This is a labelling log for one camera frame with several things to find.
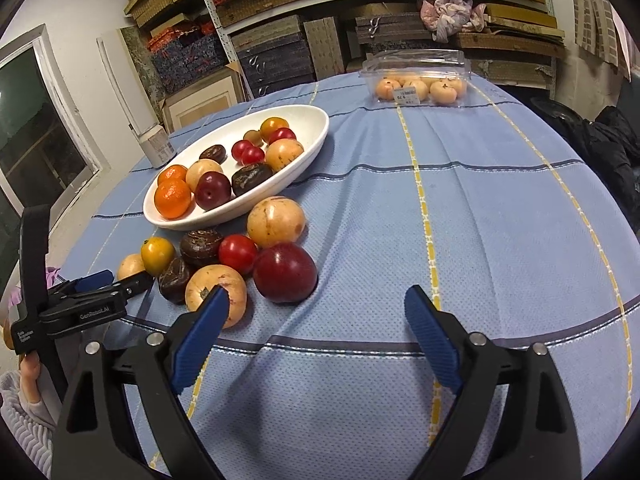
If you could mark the shelf of flat boxes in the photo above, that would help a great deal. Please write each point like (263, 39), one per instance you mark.
(272, 55)

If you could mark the white oval plate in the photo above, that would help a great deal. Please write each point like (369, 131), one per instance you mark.
(305, 120)

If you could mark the dark round tray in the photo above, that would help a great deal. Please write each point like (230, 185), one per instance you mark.
(550, 109)

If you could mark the pale yellow fruit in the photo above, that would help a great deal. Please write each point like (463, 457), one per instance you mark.
(130, 266)
(200, 170)

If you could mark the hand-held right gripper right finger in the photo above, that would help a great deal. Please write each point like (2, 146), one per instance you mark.
(432, 337)

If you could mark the white leaning board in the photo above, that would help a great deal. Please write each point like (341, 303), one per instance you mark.
(120, 85)

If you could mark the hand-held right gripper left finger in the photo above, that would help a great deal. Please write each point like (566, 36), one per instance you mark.
(197, 342)

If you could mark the yellow pepino melon with stem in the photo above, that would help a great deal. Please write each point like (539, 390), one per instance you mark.
(210, 285)

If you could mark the blue striped tablecloth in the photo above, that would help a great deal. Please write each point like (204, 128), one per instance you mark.
(400, 210)

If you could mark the dark purple plum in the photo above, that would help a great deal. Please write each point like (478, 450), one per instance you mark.
(212, 191)

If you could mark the black jacket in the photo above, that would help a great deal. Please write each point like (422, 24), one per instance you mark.
(610, 155)

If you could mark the person's left hand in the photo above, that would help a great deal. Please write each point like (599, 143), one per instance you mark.
(30, 377)

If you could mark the silver drink can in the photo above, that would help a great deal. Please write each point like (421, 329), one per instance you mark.
(157, 147)

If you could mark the yellow striped pepino melon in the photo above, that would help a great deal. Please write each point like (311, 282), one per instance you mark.
(276, 221)

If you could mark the brick pattern wall hanging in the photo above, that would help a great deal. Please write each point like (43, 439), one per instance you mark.
(595, 15)

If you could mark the orange mandarin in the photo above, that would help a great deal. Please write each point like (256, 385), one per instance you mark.
(172, 174)
(173, 200)

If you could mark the clear plastic clamshell box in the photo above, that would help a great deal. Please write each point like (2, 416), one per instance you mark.
(415, 62)

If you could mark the group of pale orange fruits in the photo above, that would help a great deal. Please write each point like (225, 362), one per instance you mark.
(442, 91)

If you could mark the green patterned panel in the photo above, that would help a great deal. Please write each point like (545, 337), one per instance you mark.
(140, 65)

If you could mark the large red plum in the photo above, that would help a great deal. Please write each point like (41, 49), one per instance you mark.
(285, 272)

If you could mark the pile of yellow blue boxes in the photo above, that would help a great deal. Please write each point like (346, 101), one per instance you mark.
(185, 57)

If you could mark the pink cloth bundle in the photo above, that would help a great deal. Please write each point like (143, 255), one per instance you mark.
(450, 17)

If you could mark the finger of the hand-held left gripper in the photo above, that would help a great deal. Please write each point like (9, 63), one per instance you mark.
(90, 310)
(95, 280)

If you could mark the purple cloth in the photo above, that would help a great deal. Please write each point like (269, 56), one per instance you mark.
(54, 276)

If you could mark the cardboard box with framed panel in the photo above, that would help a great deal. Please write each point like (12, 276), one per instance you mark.
(200, 102)

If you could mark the white framed window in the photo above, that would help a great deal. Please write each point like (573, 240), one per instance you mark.
(30, 135)

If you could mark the speckled yellow fruit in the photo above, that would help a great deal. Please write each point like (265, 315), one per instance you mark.
(284, 155)

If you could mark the person's left forearm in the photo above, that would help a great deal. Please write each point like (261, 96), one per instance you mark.
(20, 440)

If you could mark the small brown longan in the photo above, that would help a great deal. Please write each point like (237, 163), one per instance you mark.
(252, 136)

